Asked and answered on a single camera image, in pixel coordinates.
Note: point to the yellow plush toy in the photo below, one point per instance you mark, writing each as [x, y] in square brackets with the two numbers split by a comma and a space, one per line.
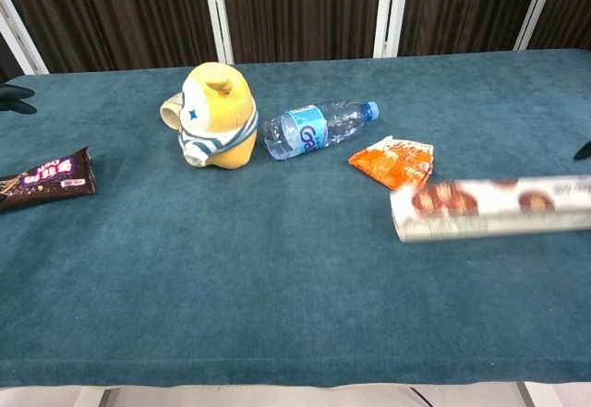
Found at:
[221, 121]

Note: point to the clear plastic water bottle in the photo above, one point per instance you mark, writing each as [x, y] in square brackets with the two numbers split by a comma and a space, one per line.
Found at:
[305, 131]

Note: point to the brown chocolate snack pack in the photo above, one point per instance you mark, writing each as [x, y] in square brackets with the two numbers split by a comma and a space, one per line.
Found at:
[51, 181]

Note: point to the long white cookie box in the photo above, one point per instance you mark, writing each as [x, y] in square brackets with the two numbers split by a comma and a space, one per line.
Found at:
[485, 213]

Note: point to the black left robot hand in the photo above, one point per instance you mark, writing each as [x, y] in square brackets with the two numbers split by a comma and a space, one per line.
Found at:
[16, 100]

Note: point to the orange snack packet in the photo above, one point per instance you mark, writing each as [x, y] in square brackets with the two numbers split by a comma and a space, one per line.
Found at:
[392, 162]

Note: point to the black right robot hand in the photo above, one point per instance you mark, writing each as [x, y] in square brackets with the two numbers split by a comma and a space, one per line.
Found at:
[584, 152]

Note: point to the white screen frame post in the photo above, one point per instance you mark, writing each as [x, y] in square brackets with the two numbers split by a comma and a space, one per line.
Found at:
[538, 5]
[20, 38]
[391, 10]
[218, 10]

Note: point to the dark brown screen panel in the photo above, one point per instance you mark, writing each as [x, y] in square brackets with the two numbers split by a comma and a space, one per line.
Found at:
[300, 10]
[568, 10]
[466, 5]
[115, 10]

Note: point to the teal table cloth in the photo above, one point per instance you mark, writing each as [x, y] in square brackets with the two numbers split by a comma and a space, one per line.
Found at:
[277, 287]

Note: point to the white table leg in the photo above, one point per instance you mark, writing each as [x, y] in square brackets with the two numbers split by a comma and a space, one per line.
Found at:
[90, 398]
[528, 395]

